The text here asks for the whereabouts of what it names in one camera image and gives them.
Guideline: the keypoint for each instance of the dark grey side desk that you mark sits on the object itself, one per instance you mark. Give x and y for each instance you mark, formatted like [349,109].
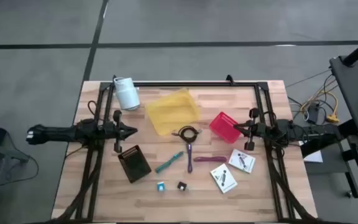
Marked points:
[353,93]

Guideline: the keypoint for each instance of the black aluminium rig frame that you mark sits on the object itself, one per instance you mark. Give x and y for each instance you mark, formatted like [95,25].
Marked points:
[197,84]

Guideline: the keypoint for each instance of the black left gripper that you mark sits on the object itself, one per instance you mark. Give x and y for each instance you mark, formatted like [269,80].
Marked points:
[117,130]

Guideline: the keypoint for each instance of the white card reader box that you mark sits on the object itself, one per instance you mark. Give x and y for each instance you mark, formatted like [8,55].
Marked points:
[223,178]
[242,160]

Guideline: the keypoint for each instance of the maroon red pen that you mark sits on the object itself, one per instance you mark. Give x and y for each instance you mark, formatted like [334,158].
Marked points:
[210,159]

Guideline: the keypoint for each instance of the white paper sheet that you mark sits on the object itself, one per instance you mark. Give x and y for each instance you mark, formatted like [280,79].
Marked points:
[314,157]

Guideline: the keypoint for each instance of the teal marker pen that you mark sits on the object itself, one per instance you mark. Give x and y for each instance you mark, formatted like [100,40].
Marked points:
[169,162]

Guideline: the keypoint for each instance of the white cylindrical cup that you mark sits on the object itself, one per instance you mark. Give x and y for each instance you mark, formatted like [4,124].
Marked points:
[127,96]

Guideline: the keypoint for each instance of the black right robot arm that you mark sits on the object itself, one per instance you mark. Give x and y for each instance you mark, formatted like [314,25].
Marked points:
[303,132]

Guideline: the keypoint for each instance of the blue white USB charger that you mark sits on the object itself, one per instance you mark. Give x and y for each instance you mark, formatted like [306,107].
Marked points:
[161,186]

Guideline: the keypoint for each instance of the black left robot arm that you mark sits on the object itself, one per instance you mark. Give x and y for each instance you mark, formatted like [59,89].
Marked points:
[57,133]

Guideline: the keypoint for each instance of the red plastic mesh basket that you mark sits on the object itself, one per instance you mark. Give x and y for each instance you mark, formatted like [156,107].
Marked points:
[225,127]

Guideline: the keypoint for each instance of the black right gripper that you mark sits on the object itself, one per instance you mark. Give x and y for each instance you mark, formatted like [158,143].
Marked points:
[259,130]

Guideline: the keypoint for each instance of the black plastic mesh basket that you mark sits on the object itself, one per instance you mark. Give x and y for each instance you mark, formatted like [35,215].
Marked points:
[134,163]

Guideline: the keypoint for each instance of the yellow translucent plastic bin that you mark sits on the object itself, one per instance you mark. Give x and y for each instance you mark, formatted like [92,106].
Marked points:
[172,112]

